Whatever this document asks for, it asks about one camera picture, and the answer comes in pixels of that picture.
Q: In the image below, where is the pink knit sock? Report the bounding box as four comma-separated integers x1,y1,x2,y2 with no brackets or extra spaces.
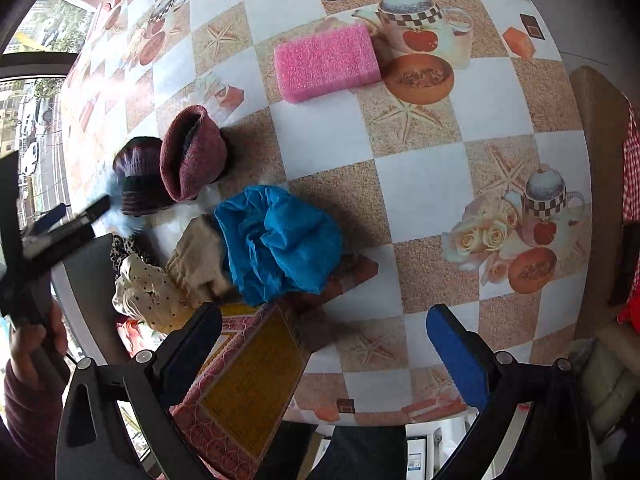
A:
159,105,228,203

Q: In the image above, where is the dark striped knit sock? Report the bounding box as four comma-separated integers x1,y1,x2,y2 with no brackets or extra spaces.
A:
112,136,173,217

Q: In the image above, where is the red checkered cloth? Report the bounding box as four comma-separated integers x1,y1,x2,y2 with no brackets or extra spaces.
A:
616,104,640,326

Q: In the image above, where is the person's left hand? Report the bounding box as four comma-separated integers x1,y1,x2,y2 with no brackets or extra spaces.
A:
7,304,69,387

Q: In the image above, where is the white fluffy pompom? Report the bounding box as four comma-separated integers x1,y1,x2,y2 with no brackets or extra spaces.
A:
97,170,236,241

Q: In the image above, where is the printed checkered tablecloth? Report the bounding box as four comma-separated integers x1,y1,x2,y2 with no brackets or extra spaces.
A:
55,0,593,427

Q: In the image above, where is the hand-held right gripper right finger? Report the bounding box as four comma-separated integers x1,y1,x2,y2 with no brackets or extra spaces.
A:
426,304,601,480

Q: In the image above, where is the beige sock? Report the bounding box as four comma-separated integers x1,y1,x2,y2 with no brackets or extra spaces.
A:
165,214,236,306

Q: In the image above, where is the blue cloth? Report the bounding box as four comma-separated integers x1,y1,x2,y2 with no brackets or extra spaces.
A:
214,185,346,307

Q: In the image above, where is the cream polka dot scrunchie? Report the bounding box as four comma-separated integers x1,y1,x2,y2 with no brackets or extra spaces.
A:
111,253,201,335

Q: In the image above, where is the dark cloth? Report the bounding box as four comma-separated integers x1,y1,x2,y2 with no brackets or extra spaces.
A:
272,421,408,480

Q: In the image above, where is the person's left forearm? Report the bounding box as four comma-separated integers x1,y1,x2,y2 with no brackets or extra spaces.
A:
0,364,66,480

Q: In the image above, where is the tan wooden chair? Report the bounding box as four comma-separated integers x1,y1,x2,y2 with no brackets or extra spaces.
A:
569,65,632,342

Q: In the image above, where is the leopard print scrunchie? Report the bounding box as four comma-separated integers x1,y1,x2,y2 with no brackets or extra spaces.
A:
109,232,151,273

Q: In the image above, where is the pink sponge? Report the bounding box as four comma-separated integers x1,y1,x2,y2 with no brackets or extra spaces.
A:
273,22,383,104

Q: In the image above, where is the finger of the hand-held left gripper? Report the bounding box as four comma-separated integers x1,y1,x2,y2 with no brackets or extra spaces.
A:
27,202,69,237
22,195,112,273

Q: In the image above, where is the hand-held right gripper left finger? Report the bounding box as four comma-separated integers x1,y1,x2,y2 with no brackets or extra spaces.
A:
56,302,223,480

